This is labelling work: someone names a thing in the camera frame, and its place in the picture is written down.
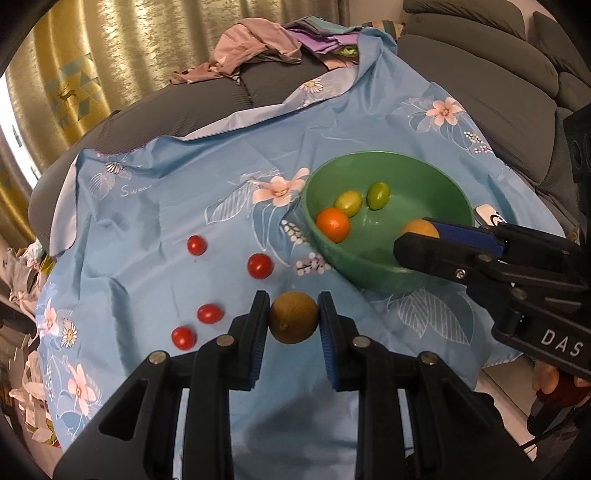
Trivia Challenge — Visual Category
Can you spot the golden curtain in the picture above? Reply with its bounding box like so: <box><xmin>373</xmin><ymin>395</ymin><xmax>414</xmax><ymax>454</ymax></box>
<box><xmin>1</xmin><ymin>1</ymin><xmax>349</xmax><ymax>246</ymax></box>

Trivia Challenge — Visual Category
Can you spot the green tomato front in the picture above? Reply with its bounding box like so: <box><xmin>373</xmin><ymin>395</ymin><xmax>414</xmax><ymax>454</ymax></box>
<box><xmin>334</xmin><ymin>190</ymin><xmax>363</xmax><ymax>218</ymax></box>

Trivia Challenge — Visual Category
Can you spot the blue floral cloth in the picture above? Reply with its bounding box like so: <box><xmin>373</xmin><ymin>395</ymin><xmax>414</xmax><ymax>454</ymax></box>
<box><xmin>34</xmin><ymin>28</ymin><xmax>567</xmax><ymax>451</ymax></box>

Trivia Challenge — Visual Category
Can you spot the pink grey clothes pile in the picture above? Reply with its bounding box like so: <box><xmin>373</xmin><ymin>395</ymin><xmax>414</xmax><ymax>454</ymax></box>
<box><xmin>170</xmin><ymin>18</ymin><xmax>303</xmax><ymax>85</ymax></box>

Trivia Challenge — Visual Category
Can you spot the small brown fruit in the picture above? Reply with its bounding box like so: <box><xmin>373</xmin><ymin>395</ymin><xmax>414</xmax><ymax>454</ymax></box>
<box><xmin>401</xmin><ymin>219</ymin><xmax>440</xmax><ymax>239</ymax></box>
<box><xmin>270</xmin><ymin>291</ymin><xmax>318</xmax><ymax>345</ymax></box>

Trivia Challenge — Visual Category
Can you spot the orange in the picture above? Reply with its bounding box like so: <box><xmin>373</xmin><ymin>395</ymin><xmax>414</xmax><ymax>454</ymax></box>
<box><xmin>315</xmin><ymin>207</ymin><xmax>351</xmax><ymax>243</ymax></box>

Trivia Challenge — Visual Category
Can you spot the grey sofa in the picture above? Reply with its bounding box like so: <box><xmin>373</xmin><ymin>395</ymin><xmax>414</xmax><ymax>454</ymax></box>
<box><xmin>28</xmin><ymin>1</ymin><xmax>590</xmax><ymax>243</ymax></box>

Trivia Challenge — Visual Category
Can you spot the red cherry tomato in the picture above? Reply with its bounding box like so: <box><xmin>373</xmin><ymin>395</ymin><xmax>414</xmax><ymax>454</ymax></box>
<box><xmin>170</xmin><ymin>326</ymin><xmax>197</xmax><ymax>351</ymax></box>
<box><xmin>197</xmin><ymin>303</ymin><xmax>224</xmax><ymax>325</ymax></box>
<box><xmin>186</xmin><ymin>235</ymin><xmax>207</xmax><ymax>256</ymax></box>
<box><xmin>246</xmin><ymin>253</ymin><xmax>274</xmax><ymax>279</ymax></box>

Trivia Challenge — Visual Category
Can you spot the white remote control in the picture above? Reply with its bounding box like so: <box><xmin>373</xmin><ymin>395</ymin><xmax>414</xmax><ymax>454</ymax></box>
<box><xmin>475</xmin><ymin>204</ymin><xmax>506</xmax><ymax>227</ymax></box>

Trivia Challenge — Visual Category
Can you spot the small brown fruit front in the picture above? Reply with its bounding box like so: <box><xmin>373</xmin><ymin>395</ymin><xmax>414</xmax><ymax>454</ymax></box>
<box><xmin>401</xmin><ymin>219</ymin><xmax>440</xmax><ymax>239</ymax></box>

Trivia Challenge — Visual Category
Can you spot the green plastic bowl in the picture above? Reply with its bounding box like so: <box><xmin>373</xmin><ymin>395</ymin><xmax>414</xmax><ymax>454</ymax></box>
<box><xmin>301</xmin><ymin>151</ymin><xmax>474</xmax><ymax>296</ymax></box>

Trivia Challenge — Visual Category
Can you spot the purple clothes pile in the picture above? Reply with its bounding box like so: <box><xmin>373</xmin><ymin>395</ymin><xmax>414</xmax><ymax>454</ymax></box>
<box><xmin>283</xmin><ymin>15</ymin><xmax>362</xmax><ymax>70</ymax></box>

